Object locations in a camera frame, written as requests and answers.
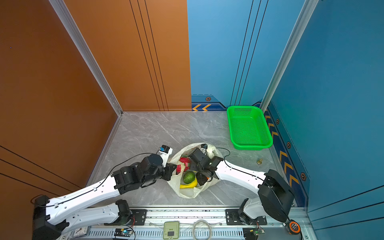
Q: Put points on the green plastic mesh basket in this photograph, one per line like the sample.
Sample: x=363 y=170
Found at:
x=248 y=128

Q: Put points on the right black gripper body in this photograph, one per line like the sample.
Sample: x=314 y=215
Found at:
x=199 y=163

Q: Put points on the small white alarm clock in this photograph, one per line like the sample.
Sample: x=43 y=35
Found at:
x=81 y=232

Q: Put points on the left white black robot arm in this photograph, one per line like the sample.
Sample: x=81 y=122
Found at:
x=56 y=216

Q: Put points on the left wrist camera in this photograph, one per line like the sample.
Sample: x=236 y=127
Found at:
x=165 y=151

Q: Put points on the yellow banana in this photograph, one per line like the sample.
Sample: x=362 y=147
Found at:
x=193 y=184

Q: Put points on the green square device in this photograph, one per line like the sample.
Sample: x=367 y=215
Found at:
x=171 y=230

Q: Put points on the green circuit board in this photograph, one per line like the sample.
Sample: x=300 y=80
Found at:
x=252 y=234
x=124 y=234

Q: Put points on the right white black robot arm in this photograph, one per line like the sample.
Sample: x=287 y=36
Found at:
x=274 y=195

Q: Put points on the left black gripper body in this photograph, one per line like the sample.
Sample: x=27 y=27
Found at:
x=172 y=169

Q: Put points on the right green circuit board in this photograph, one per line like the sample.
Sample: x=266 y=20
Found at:
x=252 y=234

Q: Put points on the red dragon fruit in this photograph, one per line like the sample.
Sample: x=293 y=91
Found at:
x=185 y=162

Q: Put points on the orange black tape measure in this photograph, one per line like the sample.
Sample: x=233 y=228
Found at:
x=293 y=227

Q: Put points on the yellow translucent plastic bag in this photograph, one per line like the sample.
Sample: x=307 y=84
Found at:
x=177 y=180

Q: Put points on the left green circuit board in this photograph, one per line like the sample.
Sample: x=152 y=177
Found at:
x=124 y=234

